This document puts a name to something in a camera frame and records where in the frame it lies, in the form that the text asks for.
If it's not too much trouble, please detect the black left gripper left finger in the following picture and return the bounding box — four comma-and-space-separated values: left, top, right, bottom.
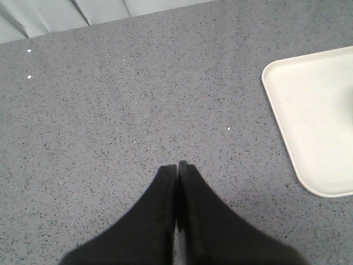
60, 165, 177, 264

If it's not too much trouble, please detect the cream rectangular plastic tray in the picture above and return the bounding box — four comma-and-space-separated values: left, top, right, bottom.
261, 47, 352, 198

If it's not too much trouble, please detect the grey pleated curtain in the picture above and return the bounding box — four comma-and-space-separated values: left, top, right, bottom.
1, 0, 204, 43

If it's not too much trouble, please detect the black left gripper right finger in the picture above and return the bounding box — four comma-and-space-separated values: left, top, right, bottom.
177, 161, 306, 264

